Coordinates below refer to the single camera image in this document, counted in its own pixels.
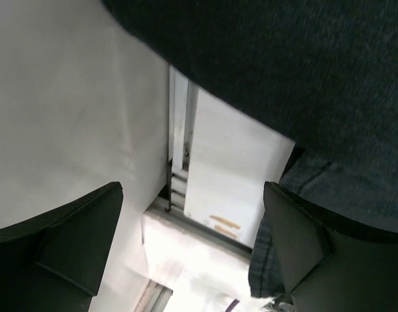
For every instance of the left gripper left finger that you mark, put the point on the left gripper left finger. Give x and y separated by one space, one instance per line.
56 260

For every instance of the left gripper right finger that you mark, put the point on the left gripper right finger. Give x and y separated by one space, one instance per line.
330 262

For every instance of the black trousers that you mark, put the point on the black trousers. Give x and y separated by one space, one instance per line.
322 73

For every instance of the aluminium rail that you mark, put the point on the aluminium rail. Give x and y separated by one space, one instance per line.
190 267

